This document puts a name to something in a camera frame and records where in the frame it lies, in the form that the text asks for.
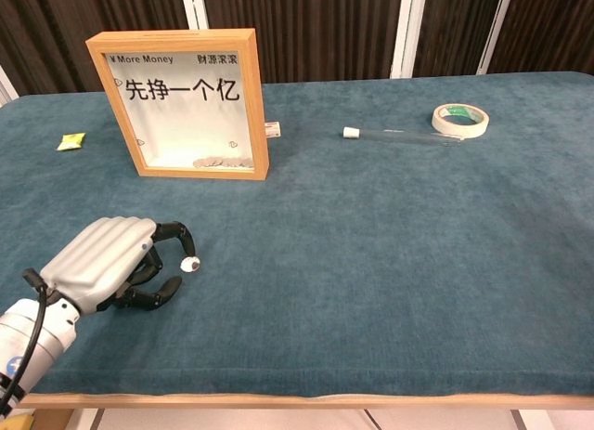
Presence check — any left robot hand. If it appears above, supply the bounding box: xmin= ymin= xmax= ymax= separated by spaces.
xmin=39 ymin=215 xmax=201 ymax=316

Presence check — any yellow snack packet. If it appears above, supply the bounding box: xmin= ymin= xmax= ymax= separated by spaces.
xmin=56 ymin=132 xmax=88 ymax=151

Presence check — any yellow sponge block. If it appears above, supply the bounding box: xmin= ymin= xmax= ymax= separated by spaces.
xmin=0 ymin=413 xmax=36 ymax=430

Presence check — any blue table cloth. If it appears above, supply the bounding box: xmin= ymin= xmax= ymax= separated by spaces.
xmin=0 ymin=71 xmax=594 ymax=398

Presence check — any glass tube with white cap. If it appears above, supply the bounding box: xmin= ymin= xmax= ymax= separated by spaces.
xmin=342 ymin=126 xmax=465 ymax=148

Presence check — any masking tape roll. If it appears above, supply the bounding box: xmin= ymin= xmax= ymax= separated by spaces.
xmin=432 ymin=102 xmax=490 ymax=139

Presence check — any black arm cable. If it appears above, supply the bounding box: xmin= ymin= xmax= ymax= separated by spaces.
xmin=0 ymin=267 xmax=50 ymax=417

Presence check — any white partition post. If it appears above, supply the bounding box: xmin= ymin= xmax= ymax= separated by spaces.
xmin=475 ymin=0 xmax=517 ymax=76
xmin=179 ymin=0 xmax=209 ymax=31
xmin=0 ymin=65 xmax=20 ymax=108
xmin=389 ymin=0 xmax=429 ymax=80

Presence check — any wooden frame money box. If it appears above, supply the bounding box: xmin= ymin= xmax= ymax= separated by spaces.
xmin=84 ymin=28 xmax=271 ymax=181

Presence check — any dark slatted wall panel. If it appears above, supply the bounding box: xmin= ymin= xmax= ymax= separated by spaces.
xmin=199 ymin=0 xmax=405 ymax=84
xmin=486 ymin=0 xmax=594 ymax=76
xmin=412 ymin=0 xmax=505 ymax=78
xmin=0 ymin=0 xmax=194 ymax=97

